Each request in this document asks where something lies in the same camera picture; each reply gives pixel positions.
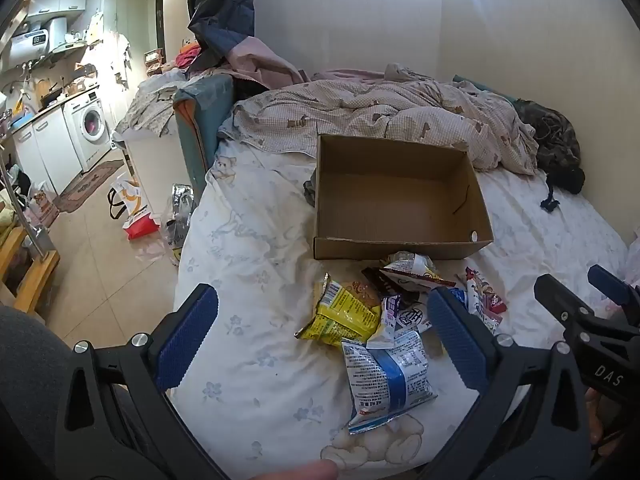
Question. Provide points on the teal pillow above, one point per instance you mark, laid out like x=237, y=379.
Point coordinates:
x=472, y=84

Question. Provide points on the blue and white snack packet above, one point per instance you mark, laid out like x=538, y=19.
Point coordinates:
x=385, y=380

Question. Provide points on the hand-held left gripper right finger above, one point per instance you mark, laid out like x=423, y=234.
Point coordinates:
x=457, y=340

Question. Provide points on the checked cloth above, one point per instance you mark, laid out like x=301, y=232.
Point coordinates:
x=150, y=105

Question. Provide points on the white washing machine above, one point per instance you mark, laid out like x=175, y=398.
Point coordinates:
x=87, y=125

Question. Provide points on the purple and white snack packet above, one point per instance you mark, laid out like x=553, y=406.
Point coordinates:
x=400, y=317

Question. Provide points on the silver plastic bag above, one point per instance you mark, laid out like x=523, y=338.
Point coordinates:
x=180, y=215

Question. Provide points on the white orange red snack packet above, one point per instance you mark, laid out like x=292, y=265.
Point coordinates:
x=412, y=265

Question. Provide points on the large yellow snack packet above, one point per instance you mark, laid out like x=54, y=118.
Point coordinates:
x=340, y=315

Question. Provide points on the white bedside cabinet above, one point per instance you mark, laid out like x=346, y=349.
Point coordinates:
x=155, y=170

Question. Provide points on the white kitchen cabinets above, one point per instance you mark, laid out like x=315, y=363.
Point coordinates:
x=45, y=150

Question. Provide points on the metal drying rack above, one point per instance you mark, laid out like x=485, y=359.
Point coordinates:
x=22, y=210

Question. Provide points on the brown cardboard box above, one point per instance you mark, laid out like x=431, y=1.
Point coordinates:
x=390, y=195

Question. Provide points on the red and white shopping bag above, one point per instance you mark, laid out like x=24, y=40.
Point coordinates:
x=137, y=220

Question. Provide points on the camouflage garment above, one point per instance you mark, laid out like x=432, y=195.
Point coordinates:
x=550, y=135

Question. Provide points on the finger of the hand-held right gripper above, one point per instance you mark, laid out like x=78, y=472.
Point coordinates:
x=612, y=282
x=557, y=295

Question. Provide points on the pink cloth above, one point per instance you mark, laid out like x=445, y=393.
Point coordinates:
x=260, y=60

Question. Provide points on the white water heater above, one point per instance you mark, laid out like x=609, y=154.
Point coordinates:
x=37, y=40

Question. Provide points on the wooden rack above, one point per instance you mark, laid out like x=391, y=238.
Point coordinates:
x=35, y=270

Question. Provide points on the dark blue jacket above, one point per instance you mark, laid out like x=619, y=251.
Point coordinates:
x=220, y=5

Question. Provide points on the person's left hand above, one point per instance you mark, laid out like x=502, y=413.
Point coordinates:
x=310, y=472

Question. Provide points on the red garment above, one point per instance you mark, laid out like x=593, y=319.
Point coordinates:
x=187, y=57

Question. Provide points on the teal cushion with orange edge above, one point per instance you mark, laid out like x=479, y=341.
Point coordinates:
x=205, y=105

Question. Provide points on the person's right hand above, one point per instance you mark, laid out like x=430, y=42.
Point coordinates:
x=596, y=415

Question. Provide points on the beige checked duvet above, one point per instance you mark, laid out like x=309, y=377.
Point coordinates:
x=400, y=105

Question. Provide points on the dark cloth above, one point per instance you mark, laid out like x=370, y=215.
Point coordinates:
x=310, y=187

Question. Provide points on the patterned floor mat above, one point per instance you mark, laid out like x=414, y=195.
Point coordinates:
x=87, y=185

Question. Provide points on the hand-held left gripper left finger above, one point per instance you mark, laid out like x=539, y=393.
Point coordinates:
x=190, y=340

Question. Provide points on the red white bear snack packet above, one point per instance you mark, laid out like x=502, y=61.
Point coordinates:
x=485, y=300

